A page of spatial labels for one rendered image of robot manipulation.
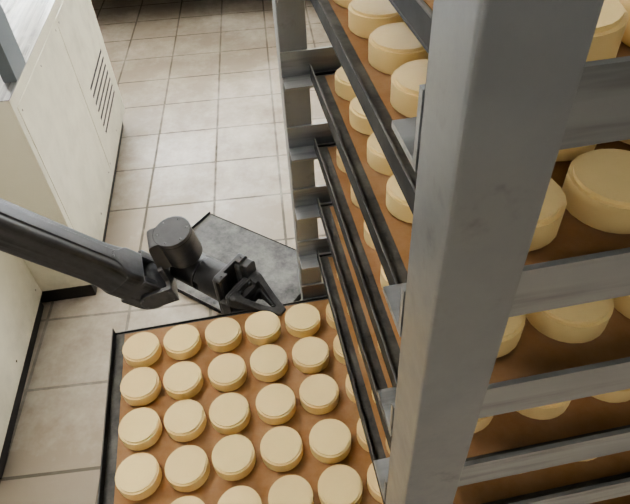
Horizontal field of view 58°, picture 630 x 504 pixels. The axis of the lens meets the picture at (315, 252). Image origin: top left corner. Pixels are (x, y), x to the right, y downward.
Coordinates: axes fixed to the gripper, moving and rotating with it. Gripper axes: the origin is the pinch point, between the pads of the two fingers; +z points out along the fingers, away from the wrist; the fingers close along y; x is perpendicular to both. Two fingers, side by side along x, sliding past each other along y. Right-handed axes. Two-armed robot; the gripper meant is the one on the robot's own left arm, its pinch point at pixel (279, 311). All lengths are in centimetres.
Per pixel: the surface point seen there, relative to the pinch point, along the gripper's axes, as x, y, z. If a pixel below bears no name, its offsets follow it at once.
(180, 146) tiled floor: -116, 97, -161
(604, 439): 15, -29, 41
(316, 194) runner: -6.5, -19.2, 3.6
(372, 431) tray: 13.2, -9.3, 23.4
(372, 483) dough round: 15.5, -2.4, 24.8
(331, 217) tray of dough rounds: -5.0, -17.9, 6.8
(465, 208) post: 26, -55, 33
